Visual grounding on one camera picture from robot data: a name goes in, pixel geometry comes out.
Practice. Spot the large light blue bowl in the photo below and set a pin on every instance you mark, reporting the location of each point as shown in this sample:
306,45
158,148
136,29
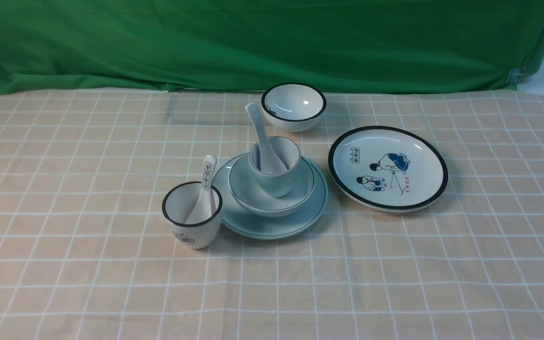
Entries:
251,197

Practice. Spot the light blue ceramic cup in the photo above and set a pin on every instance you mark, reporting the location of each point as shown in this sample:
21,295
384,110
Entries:
280,184

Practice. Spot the plain white ceramic spoon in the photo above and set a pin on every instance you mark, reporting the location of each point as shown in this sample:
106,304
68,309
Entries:
269,162

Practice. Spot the beige checkered tablecloth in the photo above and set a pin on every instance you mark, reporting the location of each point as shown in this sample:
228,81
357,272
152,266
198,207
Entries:
85,252

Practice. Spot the black-rimmed white cup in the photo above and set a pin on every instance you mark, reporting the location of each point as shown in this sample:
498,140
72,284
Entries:
179,203

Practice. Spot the white patterned spoon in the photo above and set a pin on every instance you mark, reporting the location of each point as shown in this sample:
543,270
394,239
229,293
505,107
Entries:
204,208

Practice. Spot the green backdrop cloth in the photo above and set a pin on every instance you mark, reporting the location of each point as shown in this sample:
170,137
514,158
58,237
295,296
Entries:
341,46

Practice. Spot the light blue plate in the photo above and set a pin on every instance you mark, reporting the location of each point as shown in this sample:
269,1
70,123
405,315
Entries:
240,221

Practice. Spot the small black-rimmed white bowl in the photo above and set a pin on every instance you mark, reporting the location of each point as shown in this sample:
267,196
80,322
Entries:
293,107

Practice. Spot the black-rimmed illustrated plate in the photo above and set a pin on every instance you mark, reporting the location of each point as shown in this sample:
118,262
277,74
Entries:
387,169

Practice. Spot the metal clamp on backdrop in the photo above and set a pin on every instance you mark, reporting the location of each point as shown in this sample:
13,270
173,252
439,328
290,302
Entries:
516,76

